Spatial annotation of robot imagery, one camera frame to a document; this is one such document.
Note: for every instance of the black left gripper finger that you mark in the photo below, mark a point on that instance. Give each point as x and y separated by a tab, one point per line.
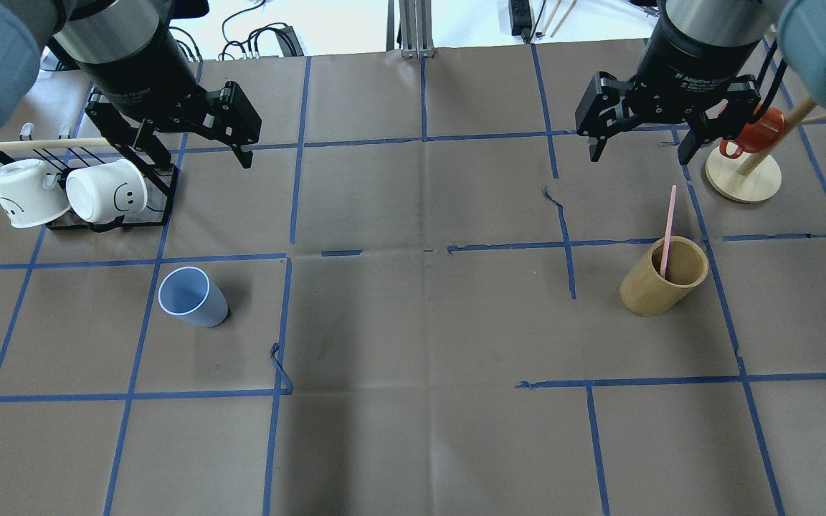
233	121
115	128

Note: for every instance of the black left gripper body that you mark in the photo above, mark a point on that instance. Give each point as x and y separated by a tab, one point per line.
128	66

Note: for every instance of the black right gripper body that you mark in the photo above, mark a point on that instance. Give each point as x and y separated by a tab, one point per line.
692	51

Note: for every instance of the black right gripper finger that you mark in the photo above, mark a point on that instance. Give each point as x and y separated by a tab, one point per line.
604	111
742	99

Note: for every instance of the light blue plastic cup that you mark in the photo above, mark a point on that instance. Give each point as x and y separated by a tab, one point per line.
189	294

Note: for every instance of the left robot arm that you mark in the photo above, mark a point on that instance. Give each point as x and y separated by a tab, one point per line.
28	27

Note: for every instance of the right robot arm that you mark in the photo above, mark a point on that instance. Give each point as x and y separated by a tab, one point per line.
801	33

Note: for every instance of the bamboo chopstick holder cup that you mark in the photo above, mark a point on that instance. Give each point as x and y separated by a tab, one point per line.
646	294

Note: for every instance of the red mug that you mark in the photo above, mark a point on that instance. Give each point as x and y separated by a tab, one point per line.
756	137

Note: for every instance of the white smiley mug right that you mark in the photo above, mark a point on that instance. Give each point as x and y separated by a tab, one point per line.
100	194

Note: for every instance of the white smiley mug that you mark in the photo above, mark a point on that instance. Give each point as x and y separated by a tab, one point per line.
30	195
100	194

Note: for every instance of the wooden mug tree stand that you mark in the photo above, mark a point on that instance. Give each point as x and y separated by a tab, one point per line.
754	178

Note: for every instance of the wooden chopstick on desk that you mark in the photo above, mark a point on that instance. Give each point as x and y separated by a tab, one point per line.
562	18

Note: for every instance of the black power strip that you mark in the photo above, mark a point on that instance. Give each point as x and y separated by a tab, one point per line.
521	20

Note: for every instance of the white smiley mug left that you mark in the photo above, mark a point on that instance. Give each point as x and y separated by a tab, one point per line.
30	195

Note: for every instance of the black wire cup rack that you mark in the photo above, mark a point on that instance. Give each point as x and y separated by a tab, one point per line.
61	184

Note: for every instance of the aluminium frame post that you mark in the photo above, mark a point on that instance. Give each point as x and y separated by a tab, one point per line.
409	29

